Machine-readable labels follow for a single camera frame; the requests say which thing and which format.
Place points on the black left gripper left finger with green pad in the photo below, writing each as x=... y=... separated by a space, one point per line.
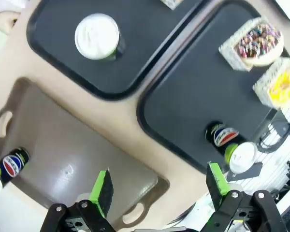
x=102 y=193

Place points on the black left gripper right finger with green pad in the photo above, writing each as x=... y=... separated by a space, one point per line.
x=217 y=183

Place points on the black Pepsi can green rim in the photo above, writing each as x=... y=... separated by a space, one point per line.
x=222 y=136
x=12 y=164
x=96 y=36

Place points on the white sleeved person forearm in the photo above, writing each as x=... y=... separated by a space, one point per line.
x=4 y=6

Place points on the person's bare hand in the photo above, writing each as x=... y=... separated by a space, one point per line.
x=8 y=25

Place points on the black plastic serving tray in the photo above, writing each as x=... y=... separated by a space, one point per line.
x=195 y=96
x=140 y=48

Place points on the yellow glazed donut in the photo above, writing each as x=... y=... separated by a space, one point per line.
x=282 y=87

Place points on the chocolate donut with colourful sprinkles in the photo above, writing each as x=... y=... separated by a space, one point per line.
x=258 y=41

